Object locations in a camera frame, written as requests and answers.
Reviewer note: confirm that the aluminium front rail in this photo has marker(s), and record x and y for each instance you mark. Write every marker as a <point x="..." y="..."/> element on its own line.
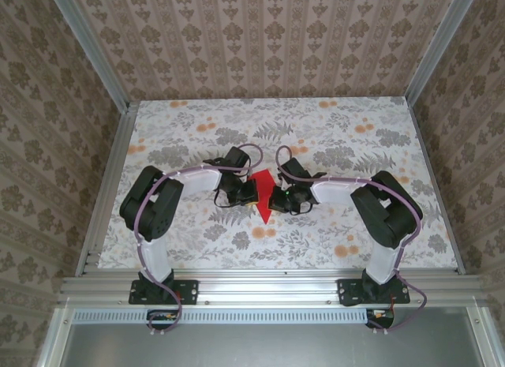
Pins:
<point x="268" y="288"/>

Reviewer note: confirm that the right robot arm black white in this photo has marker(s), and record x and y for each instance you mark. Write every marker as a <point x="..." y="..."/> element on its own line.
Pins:
<point x="378" y="217"/>

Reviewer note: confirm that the aluminium upright post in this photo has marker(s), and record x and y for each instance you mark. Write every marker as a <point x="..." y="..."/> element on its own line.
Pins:
<point x="434" y="47"/>
<point x="94" y="47"/>

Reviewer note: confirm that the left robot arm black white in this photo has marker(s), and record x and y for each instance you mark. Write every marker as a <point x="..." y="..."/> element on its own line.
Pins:
<point x="158" y="221"/>

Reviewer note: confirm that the red paper sheet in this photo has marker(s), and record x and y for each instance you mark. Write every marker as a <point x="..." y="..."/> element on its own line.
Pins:
<point x="266" y="209"/>

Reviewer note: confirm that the aluminium lower frame rail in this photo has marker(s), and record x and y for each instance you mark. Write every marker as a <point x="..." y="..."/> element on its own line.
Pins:
<point x="483" y="339"/>
<point x="55" y="339"/>

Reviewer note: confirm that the aluminium side rail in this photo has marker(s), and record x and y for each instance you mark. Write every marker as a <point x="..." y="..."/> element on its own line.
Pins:
<point x="112" y="177"/>
<point x="435" y="185"/>

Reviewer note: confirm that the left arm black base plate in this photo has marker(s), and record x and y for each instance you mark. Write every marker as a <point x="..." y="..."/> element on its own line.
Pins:
<point x="189" y="292"/>

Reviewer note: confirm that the grey metal sheet panel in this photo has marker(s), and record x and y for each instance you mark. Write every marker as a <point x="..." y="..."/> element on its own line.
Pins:
<point x="268" y="347"/>

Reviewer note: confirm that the floral table cover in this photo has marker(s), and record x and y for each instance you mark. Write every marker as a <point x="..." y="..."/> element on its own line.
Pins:
<point x="236" y="248"/>

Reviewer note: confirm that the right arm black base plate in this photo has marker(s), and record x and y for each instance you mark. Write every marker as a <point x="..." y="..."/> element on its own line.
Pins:
<point x="349" y="292"/>

